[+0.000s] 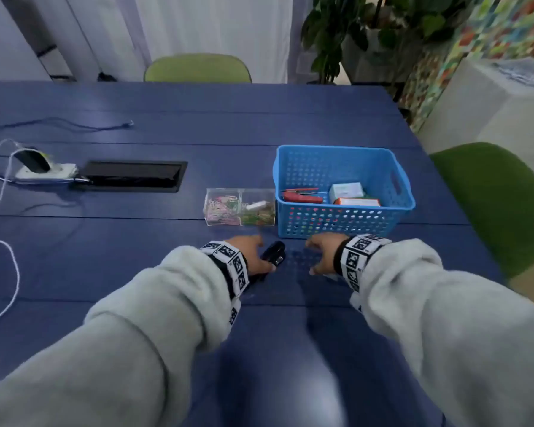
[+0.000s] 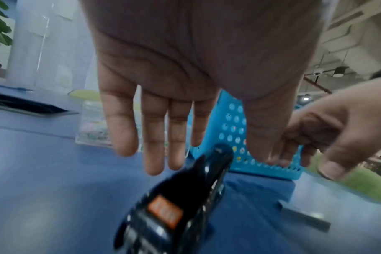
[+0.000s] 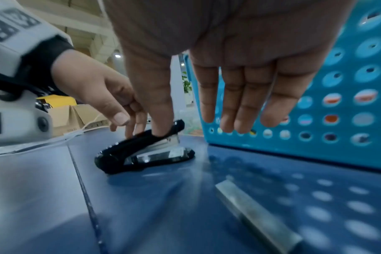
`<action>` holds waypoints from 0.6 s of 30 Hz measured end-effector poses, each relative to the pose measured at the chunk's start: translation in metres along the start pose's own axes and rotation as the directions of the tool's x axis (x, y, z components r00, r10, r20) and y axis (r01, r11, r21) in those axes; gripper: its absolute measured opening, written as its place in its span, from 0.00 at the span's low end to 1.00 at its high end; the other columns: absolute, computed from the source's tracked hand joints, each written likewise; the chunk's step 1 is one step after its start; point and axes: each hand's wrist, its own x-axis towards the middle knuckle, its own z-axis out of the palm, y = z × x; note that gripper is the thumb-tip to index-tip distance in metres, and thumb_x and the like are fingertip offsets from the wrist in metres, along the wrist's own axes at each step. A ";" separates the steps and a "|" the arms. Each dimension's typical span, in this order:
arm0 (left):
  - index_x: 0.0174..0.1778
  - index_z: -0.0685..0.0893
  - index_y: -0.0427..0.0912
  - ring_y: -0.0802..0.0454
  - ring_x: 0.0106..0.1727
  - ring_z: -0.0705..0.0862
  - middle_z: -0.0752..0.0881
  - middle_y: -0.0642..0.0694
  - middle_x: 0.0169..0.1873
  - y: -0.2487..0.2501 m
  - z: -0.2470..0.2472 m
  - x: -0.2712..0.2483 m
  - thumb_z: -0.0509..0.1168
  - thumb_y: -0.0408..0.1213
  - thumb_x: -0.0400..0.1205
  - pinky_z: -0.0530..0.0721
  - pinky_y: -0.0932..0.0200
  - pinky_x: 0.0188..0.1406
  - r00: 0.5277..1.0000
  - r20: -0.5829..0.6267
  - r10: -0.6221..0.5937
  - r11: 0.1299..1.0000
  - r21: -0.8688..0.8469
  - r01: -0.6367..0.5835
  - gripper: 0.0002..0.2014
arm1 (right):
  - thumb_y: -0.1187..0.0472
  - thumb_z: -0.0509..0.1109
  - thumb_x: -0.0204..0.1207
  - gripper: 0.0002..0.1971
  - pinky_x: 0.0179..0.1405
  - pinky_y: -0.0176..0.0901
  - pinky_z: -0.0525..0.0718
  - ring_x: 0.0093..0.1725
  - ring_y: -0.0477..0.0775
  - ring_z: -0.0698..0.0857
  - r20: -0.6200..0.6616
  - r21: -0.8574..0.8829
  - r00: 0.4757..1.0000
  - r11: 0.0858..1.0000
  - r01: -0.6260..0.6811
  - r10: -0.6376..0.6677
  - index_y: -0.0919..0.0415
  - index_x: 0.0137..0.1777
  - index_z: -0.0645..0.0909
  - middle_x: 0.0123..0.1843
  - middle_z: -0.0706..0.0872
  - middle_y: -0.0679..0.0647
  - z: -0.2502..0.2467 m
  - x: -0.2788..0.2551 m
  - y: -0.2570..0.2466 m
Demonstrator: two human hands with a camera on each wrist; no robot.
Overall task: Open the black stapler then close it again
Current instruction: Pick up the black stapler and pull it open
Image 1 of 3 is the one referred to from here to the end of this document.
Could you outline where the person's left hand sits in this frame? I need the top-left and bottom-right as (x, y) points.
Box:
(225, 235), (277, 277)

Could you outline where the person's right hand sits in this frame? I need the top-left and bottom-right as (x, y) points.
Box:
(305, 233), (351, 277)

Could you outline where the black stapler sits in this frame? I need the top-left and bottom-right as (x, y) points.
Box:
(248, 241), (287, 283)

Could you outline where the person's right forearm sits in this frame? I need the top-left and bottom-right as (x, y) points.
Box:
(351, 238), (534, 427)

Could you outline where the person's left forearm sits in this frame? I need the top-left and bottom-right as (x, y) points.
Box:
(0, 246), (232, 427)

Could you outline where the left wrist marker band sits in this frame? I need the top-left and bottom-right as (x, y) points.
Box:
(200, 240), (251, 326)

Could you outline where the wrist marker band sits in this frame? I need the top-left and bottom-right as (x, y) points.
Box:
(200, 240), (251, 326)
(333, 234), (392, 308)

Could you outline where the right wrist marker band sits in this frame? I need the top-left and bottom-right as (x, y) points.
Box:
(333, 234), (392, 308)

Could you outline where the blue plastic basket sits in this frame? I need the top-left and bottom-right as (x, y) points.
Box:
(273, 145), (416, 240)

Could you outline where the pile of green gold clips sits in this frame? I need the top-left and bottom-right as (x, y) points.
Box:
(241, 201), (276, 226)

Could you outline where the red stapler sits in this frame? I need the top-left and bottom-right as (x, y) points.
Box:
(281, 187), (325, 205)

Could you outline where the pile of pastel paper clips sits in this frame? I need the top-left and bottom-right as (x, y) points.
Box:
(206, 196), (241, 226)

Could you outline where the orange white box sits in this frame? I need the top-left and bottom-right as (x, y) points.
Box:
(333, 197), (382, 208)

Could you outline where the clear two-compartment box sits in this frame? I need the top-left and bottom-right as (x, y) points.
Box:
(203, 187), (277, 227)

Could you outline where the white pale green box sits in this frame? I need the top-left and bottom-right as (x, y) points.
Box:
(328, 182), (366, 204)

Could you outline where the dark green chair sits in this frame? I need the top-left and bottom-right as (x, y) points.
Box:
(429, 142), (534, 281)

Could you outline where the light green chair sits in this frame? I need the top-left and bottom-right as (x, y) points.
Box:
(143, 53), (253, 84)

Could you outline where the white plant pot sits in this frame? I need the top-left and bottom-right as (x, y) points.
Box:
(340, 26), (412, 85)

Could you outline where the white cabinet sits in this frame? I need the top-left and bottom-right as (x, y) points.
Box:
(416, 57), (534, 188)

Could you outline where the white power strip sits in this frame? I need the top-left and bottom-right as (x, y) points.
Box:
(15, 162), (79, 182)

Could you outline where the green leafy plant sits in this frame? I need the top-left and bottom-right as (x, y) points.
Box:
(300, 0), (477, 85)

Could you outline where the white curtain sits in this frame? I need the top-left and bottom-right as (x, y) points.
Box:
(114, 0), (295, 83)

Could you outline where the black plug adapter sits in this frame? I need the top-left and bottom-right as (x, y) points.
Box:
(15, 148), (52, 173)

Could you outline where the stack of papers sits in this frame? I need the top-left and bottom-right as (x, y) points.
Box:
(489, 57), (534, 89)

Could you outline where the black table cable hatch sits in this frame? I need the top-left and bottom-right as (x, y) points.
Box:
(72, 160), (189, 193)

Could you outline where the blue cable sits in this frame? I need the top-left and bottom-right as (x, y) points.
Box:
(0, 117), (135, 132)

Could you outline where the white cable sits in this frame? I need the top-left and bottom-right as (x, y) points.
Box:
(0, 138), (27, 332)

